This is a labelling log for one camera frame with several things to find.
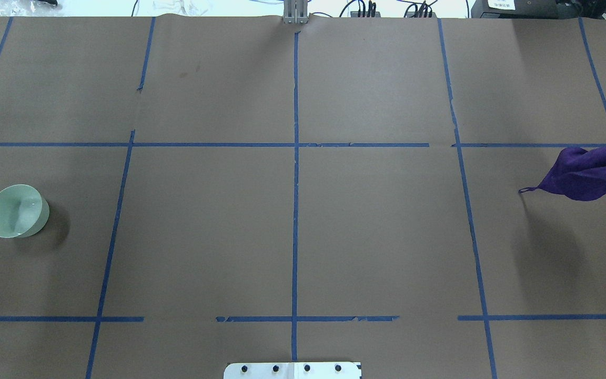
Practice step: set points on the purple microfiber cloth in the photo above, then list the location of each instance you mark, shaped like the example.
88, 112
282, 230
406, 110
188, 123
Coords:
577, 174

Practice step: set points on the black printer box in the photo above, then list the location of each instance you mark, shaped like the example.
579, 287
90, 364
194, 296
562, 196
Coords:
538, 9

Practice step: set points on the black power strip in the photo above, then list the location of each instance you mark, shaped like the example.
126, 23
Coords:
419, 10
361, 9

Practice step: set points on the pale green ceramic bowl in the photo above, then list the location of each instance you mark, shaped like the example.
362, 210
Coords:
23, 211

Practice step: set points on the aluminium frame post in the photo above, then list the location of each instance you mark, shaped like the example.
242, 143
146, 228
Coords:
295, 12

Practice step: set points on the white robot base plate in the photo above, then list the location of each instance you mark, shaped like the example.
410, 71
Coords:
294, 370

